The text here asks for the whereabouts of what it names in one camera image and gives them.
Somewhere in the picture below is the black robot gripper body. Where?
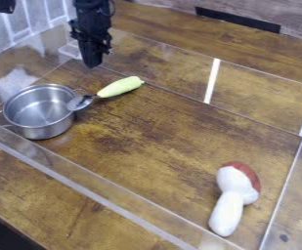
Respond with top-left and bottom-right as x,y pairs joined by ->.
68,0 -> 114,54

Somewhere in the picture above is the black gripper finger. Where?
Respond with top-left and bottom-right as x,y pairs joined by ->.
79,41 -> 103,68

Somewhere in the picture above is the small stainless steel pot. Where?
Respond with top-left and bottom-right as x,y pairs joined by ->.
0,83 -> 86,140

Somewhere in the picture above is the plush mushroom toy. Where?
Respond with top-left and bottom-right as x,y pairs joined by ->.
208,161 -> 262,237

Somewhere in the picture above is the clear acrylic triangle stand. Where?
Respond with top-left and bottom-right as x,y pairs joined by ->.
58,34 -> 82,60

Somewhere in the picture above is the clear acrylic front barrier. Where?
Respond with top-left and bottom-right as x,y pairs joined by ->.
0,126 -> 243,250

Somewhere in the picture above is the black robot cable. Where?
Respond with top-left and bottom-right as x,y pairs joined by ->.
104,0 -> 116,18

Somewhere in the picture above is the black strip on wall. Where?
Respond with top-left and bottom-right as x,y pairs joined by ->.
195,7 -> 280,33

